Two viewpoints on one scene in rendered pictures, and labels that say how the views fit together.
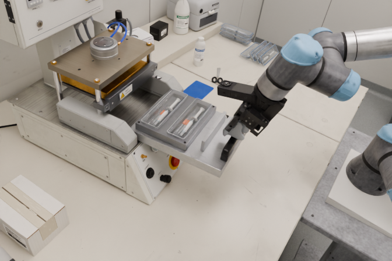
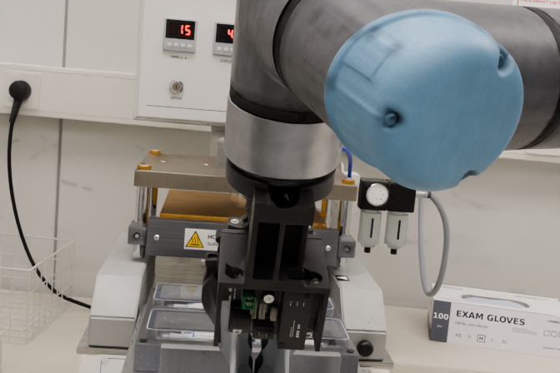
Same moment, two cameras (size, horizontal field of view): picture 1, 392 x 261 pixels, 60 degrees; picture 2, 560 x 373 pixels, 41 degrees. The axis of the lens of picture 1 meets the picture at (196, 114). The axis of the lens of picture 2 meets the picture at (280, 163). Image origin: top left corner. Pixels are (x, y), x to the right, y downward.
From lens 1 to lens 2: 84 cm
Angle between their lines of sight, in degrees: 64
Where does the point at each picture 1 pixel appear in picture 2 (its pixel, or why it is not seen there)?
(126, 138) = (104, 303)
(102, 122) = (111, 262)
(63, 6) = not seen: hidden behind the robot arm
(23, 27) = (143, 77)
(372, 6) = not seen: outside the picture
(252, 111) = (232, 238)
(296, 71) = (242, 9)
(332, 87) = (317, 62)
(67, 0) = not seen: hidden behind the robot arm
